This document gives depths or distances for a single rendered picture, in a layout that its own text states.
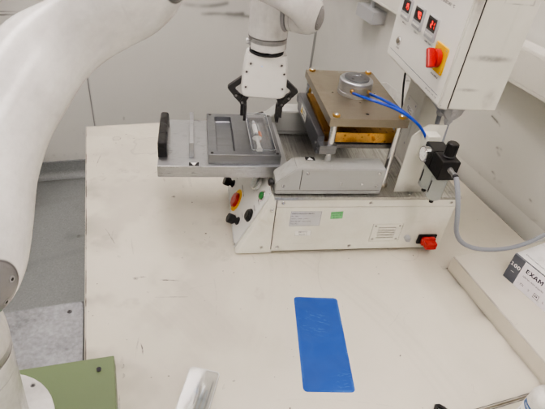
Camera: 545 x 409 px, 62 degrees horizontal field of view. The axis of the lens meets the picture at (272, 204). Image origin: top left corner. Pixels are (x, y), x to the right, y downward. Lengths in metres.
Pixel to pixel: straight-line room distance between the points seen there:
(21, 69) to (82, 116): 2.07
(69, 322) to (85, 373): 0.16
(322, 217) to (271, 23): 0.44
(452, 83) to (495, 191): 0.61
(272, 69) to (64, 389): 0.73
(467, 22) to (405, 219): 0.47
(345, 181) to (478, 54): 0.37
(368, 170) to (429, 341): 0.39
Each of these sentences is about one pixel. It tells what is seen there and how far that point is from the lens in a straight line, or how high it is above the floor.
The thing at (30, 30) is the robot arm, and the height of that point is 1.37.
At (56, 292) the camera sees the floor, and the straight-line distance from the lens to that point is 2.14.
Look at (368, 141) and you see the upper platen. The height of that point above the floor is 1.04.
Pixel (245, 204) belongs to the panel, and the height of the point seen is 0.82.
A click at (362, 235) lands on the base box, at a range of 1.16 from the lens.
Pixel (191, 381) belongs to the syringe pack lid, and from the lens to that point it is 0.89.
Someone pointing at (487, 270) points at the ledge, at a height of 0.79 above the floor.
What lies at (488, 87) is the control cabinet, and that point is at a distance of 1.06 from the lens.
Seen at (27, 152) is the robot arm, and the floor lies 1.26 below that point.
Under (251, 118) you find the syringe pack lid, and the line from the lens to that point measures 1.17.
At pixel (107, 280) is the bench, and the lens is 1.09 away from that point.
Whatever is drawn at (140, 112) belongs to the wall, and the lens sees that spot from 2.61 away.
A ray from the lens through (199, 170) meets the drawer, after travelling 1.04.
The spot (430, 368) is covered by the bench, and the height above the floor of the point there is 0.75.
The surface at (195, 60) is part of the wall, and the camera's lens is 2.53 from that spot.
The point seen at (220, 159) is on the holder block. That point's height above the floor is 0.98.
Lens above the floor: 1.54
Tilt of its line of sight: 37 degrees down
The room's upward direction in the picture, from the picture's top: 7 degrees clockwise
